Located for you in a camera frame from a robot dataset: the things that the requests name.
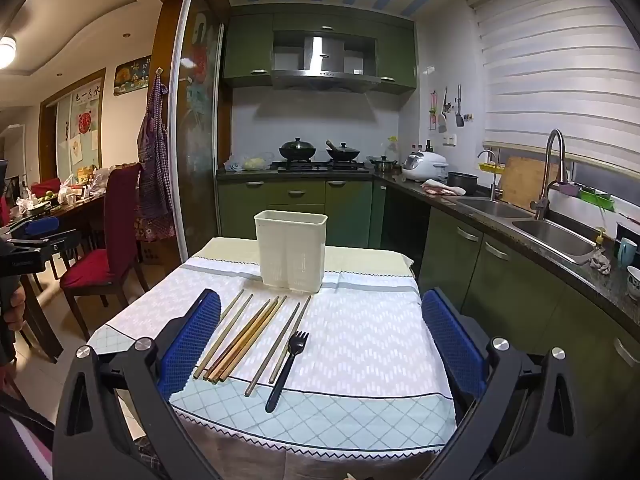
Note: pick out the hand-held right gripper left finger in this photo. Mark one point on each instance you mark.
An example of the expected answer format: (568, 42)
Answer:
(192, 345)

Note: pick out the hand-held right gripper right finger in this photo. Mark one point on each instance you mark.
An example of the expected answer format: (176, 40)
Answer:
(452, 345)

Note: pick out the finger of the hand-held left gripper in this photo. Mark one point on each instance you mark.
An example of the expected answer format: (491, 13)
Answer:
(50, 247)
(42, 225)

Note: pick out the set of wooden chopsticks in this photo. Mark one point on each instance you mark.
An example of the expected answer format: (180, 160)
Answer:
(244, 340)

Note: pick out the black plastic fork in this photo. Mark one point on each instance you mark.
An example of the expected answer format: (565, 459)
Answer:
(284, 375)

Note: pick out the cream plastic utensil holder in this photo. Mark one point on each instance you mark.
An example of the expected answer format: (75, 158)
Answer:
(290, 250)

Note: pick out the person's left forearm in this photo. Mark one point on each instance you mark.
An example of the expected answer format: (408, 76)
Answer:
(25, 455)

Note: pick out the person's left hand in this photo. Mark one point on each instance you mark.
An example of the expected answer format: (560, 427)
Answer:
(15, 307)

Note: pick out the plate of green fruit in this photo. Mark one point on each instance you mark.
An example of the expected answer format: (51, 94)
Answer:
(42, 199)

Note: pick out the red covered dining chair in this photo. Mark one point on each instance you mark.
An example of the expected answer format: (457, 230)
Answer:
(120, 220)
(45, 189)

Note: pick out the dark wooden dining table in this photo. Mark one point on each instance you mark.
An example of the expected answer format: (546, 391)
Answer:
(75, 207)

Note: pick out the pile of plastic bags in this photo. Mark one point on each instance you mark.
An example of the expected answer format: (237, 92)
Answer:
(95, 182)

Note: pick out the green sink base cabinets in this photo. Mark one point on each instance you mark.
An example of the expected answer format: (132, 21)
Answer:
(525, 300)

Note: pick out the white patterned tablecloth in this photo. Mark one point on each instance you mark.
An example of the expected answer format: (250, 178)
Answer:
(360, 340)

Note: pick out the cardboard box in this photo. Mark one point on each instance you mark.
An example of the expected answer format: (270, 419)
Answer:
(156, 252)

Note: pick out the wooden framed glass door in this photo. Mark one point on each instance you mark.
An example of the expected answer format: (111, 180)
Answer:
(75, 130)

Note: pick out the cream yellow cloth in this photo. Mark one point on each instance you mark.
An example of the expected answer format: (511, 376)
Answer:
(235, 250)

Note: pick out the purple checked apron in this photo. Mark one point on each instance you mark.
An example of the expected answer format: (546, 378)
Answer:
(155, 170)

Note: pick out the black built-in appliance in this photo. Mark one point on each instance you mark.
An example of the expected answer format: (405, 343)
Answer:
(407, 225)

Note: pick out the stainless steel double sink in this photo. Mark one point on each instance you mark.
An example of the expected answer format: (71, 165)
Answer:
(555, 240)

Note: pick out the pink kitchen cloth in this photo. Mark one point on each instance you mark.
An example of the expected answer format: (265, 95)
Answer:
(440, 187)

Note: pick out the black cooker inner pot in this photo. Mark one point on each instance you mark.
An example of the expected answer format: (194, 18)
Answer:
(462, 182)

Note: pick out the tall gooseneck faucet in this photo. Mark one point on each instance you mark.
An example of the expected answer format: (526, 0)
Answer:
(540, 207)

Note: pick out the small steel faucet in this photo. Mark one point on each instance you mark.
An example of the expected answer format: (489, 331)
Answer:
(494, 185)

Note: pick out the grey rag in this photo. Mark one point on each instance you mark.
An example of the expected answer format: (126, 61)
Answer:
(600, 264)

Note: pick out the dark granite countertop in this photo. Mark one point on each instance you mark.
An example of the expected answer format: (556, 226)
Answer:
(405, 183)

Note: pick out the wooden cutting board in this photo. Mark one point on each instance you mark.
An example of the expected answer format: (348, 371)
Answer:
(522, 185)

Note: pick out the round ceiling lamp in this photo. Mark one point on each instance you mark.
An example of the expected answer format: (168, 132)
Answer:
(6, 52)

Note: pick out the sliding glass kitchen door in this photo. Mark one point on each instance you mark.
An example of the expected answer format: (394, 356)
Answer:
(200, 135)

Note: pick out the green base cabinets with drawers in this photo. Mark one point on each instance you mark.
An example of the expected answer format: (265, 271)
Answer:
(295, 195)

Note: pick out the white rice cooker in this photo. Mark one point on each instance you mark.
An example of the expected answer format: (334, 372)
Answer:
(425, 165)

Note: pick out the yellow sink rack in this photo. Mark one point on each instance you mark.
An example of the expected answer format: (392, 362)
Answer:
(491, 167)

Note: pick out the clear plastic bag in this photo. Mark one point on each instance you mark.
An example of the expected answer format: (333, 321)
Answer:
(234, 165)

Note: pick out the white patterned bowl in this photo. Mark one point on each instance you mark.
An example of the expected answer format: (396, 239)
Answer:
(634, 285)

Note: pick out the yellow food bag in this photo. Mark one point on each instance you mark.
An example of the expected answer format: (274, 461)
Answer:
(256, 163)

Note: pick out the small steel pot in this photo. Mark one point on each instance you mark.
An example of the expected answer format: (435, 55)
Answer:
(384, 164)

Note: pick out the purple sponge holder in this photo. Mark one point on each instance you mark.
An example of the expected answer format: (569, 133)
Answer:
(570, 189)

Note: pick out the teal mug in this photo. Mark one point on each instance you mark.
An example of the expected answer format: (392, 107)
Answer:
(627, 255)

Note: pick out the dark sauce bottles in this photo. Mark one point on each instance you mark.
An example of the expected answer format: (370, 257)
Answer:
(429, 146)

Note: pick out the clear oil bottle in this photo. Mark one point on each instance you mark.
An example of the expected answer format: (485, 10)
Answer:
(392, 150)

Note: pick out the green windowsill tray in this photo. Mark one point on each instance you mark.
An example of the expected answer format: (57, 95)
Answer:
(597, 200)

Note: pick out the black wok with lid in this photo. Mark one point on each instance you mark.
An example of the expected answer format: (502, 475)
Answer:
(297, 151)

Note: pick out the black gas stove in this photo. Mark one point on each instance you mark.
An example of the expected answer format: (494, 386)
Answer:
(322, 166)

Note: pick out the white hanging spatula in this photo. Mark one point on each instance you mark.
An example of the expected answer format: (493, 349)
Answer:
(443, 122)

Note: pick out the dark hanging spatula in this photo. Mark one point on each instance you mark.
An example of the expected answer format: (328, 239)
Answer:
(459, 119)

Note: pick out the pink hanging utensil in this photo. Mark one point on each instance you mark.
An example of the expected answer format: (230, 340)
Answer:
(434, 110)

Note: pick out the white zebra window blind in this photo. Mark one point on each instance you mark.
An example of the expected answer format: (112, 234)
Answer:
(560, 70)

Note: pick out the steel range hood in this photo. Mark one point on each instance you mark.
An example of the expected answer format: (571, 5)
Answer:
(325, 60)

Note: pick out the white wall socket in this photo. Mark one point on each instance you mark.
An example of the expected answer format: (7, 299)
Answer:
(450, 140)

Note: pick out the green wall cabinets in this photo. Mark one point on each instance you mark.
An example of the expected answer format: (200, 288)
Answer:
(245, 50)

